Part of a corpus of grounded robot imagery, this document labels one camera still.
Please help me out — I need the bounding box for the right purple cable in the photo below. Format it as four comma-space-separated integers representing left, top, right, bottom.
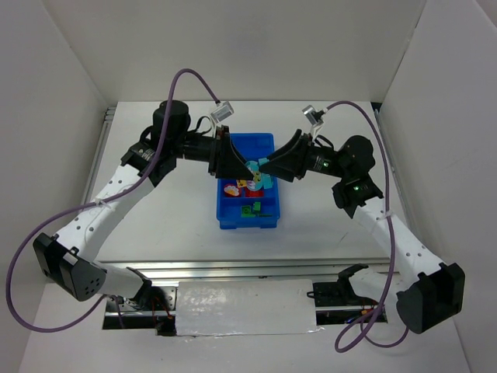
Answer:
324, 100, 408, 353

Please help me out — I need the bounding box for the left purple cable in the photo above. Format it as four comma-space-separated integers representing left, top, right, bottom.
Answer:
6, 68, 221, 333

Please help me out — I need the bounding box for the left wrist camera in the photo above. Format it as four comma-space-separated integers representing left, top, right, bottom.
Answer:
210, 101, 235, 124

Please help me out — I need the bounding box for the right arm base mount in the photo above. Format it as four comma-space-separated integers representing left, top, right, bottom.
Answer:
307, 281, 377, 326

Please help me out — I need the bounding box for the white foil cover panel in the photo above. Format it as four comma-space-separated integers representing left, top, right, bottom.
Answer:
176, 279, 318, 336

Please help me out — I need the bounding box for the small green lego brick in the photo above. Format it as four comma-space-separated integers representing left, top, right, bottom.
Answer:
241, 205, 255, 218

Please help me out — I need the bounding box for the red sloped lego piece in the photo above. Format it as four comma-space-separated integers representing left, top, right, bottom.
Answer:
245, 190, 264, 198

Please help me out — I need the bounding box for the blue divided plastic tray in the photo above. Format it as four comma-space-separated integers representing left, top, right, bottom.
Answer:
216, 133, 280, 229

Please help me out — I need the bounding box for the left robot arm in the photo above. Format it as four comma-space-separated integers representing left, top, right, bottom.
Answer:
33, 100, 253, 309

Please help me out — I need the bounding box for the purple cable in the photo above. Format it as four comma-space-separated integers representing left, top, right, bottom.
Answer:
324, 100, 408, 353
6, 68, 221, 333

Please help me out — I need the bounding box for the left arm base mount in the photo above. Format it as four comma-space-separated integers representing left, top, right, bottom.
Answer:
102, 287, 177, 336

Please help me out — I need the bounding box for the teal printed lego block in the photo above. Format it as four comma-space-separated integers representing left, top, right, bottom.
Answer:
245, 161, 273, 192

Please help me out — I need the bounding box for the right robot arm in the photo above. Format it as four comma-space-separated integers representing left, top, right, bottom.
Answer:
261, 131, 465, 334

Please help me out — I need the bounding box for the aluminium frame rail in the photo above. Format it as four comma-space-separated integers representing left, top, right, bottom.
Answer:
104, 258, 388, 283

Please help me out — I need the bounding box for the red flower lego brick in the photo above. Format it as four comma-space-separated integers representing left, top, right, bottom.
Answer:
223, 184, 241, 197

